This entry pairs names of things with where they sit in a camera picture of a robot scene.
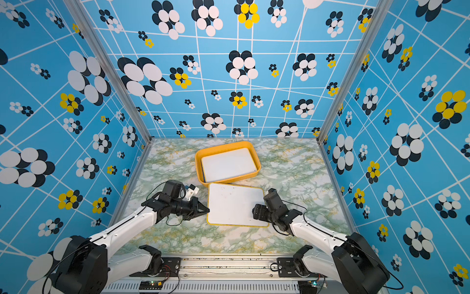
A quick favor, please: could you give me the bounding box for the yellow plastic storage box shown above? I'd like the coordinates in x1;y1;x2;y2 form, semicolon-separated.
195;141;261;187

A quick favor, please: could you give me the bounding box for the right controller circuit board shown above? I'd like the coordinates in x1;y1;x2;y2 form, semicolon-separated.
298;281;323;294

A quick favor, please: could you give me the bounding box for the yellow framed whiteboard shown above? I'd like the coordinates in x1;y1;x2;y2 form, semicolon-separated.
207;183;269;228
201;148;258;183

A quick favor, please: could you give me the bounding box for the left controller circuit board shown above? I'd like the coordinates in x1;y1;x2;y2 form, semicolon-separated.
139;280;164;291

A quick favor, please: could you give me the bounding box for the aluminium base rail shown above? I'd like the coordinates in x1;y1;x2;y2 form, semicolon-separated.
69;253;390;294

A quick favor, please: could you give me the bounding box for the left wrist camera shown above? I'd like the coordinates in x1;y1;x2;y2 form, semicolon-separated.
162;180;200;201

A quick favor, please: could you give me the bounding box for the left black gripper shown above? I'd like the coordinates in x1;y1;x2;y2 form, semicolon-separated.
172;196;212;219

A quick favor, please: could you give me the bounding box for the controller circuit board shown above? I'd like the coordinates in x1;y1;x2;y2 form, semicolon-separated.
139;280;164;291
298;281;323;294

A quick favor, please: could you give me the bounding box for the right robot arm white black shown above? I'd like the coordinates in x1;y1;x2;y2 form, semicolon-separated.
252;204;391;294

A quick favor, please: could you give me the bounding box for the aluminium frame post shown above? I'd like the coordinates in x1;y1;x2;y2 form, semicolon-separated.
64;1;152;144
318;0;394;145

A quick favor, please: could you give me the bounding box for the right aluminium frame post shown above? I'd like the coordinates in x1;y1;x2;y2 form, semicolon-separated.
318;0;394;145

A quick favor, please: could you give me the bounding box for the left aluminium frame post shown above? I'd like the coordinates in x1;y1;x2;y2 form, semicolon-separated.
64;1;152;144

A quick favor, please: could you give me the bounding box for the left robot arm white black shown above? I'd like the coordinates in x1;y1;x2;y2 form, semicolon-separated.
42;196;210;294

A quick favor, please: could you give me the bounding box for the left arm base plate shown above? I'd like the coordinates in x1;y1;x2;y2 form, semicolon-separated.
131;257;182;278

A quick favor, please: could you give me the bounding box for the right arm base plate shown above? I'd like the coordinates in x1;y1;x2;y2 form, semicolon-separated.
272;257;324;279

